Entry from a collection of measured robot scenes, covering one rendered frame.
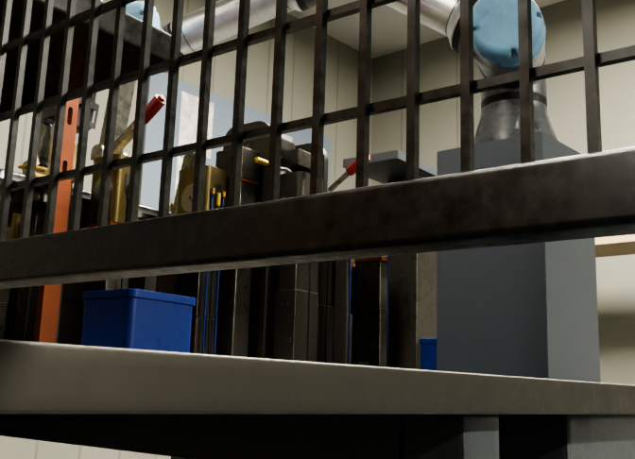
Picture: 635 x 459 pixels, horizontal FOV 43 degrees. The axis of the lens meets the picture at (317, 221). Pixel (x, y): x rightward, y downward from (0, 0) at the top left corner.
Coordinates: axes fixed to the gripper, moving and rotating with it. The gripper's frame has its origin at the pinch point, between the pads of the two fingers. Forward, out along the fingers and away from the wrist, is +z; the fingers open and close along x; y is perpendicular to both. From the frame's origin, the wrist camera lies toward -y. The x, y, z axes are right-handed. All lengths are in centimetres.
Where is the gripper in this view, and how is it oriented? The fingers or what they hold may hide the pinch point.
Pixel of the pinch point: (44, 161)
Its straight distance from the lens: 159.5
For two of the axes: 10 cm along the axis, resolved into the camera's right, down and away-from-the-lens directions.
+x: -8.0, 1.0, 5.9
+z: -0.9, 9.5, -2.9
